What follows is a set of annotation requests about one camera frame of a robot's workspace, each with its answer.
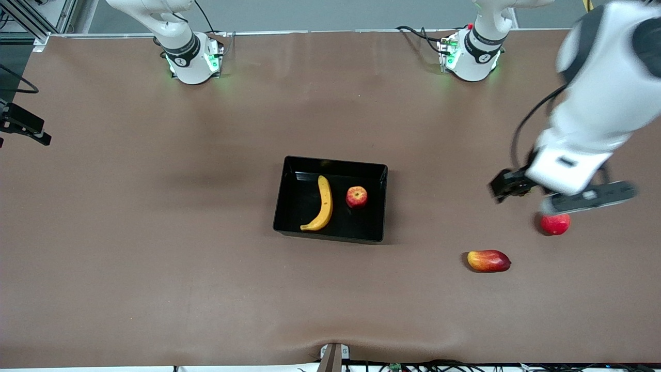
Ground black left base cable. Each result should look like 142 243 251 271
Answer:
396 25 446 55

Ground yellow banana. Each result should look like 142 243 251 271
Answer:
300 175 334 231

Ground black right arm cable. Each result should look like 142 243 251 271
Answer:
0 63 40 95

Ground red yellow mango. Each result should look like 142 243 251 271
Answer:
467 250 512 273

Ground black base cable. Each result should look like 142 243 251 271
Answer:
396 25 446 55
194 0 230 57

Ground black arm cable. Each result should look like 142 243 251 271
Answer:
0 63 40 95
510 84 570 169

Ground black plastic box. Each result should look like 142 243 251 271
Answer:
273 156 388 243

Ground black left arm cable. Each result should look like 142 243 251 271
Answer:
510 84 570 169

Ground black right base cable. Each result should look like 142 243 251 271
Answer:
194 0 230 57

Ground red yellow apple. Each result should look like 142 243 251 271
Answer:
345 187 369 209

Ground grey metal table clamp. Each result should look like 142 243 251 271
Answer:
317 343 352 372

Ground brown table mat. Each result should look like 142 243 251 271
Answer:
0 28 661 365

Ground aluminium frame profile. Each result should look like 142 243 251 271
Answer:
0 0 78 53

